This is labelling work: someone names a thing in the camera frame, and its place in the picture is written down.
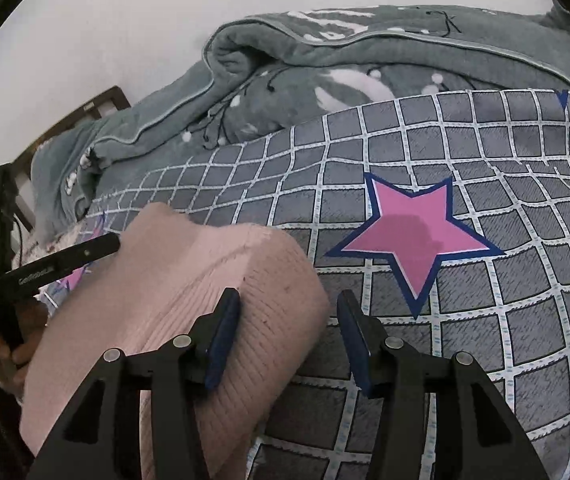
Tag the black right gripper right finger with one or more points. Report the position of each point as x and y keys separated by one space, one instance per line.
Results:
x=448 y=406

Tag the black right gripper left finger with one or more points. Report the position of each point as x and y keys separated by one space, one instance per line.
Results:
x=97 y=436

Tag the pink knitted sweater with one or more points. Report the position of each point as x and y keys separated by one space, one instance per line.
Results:
x=167 y=272

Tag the person's left hand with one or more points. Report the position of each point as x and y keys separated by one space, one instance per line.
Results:
x=33 y=317

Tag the grey checked bed sheet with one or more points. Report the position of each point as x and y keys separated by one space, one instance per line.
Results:
x=448 y=216

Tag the grey-green fleece blanket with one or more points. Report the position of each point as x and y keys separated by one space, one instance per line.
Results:
x=268 y=72

